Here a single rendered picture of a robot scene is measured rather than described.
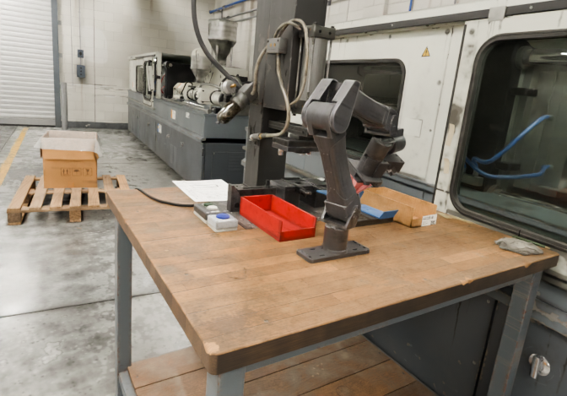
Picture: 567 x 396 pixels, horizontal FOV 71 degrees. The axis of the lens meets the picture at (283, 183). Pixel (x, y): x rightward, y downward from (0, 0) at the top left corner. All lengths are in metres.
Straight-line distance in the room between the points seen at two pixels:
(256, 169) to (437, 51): 0.89
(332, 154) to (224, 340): 0.46
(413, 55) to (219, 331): 1.52
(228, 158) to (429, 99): 3.07
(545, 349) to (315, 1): 1.36
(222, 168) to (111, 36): 6.45
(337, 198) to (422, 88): 0.99
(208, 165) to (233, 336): 3.87
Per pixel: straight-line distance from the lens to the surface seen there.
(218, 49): 6.14
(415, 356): 2.02
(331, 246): 1.03
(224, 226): 1.14
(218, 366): 0.69
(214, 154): 4.50
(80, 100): 10.40
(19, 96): 10.37
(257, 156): 1.58
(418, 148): 1.86
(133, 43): 10.51
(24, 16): 10.38
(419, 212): 1.51
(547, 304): 1.59
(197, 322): 0.75
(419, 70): 1.90
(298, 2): 1.44
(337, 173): 0.95
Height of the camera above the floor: 1.30
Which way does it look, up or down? 13 degrees down
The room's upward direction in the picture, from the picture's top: 5 degrees clockwise
